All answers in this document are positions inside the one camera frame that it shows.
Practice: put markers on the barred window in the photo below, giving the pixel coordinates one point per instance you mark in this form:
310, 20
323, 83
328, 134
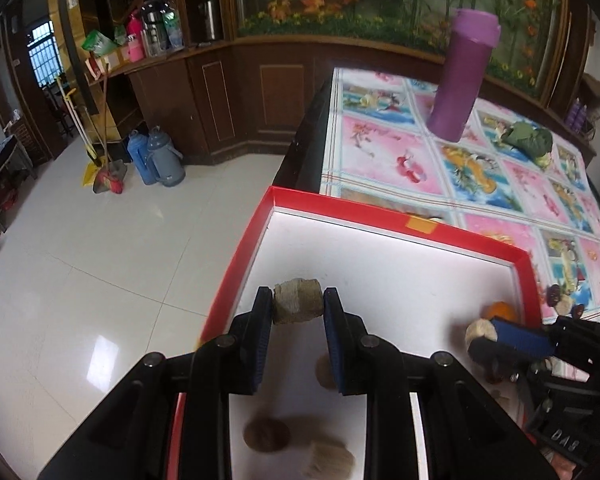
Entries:
44, 52

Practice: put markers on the red bristle broom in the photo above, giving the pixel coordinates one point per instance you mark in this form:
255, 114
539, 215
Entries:
111, 180

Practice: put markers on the green leafy bok choy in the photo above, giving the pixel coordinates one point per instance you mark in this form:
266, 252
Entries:
527, 142

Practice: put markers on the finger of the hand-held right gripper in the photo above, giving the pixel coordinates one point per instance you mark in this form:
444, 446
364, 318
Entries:
485, 352
525, 337

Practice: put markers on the white peeled chunk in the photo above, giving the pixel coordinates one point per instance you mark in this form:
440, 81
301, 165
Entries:
480, 331
330, 459
563, 306
297, 301

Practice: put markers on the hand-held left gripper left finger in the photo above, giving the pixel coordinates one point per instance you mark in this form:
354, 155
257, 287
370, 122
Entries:
262, 340

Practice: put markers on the orange tangerine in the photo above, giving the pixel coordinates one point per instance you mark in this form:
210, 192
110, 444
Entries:
501, 311

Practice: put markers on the grey thermos flask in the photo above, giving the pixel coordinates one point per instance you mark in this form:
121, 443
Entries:
166, 157

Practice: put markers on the steel thermos jug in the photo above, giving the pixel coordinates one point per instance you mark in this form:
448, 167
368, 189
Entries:
152, 30

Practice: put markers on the purple drinking bottle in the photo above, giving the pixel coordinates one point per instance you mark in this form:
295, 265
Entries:
462, 75

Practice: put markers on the small purple bottles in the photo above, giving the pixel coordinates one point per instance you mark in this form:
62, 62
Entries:
577, 112

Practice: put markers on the pink bottle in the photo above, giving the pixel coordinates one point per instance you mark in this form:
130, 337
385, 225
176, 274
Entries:
135, 46

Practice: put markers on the red box white inside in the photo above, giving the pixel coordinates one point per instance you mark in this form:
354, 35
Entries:
380, 270

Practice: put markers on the clear green plastic bottle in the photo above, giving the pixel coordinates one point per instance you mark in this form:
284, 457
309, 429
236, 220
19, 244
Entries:
174, 32

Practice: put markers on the green plastic bag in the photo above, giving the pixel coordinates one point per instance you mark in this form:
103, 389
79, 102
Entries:
99, 42

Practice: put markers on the brown kiwi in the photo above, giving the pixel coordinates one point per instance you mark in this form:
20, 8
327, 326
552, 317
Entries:
266, 433
325, 372

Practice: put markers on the dark wooden cabinet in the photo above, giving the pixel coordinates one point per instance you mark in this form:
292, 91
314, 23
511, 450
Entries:
280, 95

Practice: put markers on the tall steel thermos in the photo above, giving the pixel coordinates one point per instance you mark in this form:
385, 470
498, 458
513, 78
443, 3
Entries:
209, 17

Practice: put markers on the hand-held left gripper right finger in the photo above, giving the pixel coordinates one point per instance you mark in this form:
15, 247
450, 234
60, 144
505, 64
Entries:
335, 355

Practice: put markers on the blue thermos flask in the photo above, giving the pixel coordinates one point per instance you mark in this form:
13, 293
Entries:
139, 157

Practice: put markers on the brown cardboard box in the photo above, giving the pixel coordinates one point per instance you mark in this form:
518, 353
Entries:
597, 89

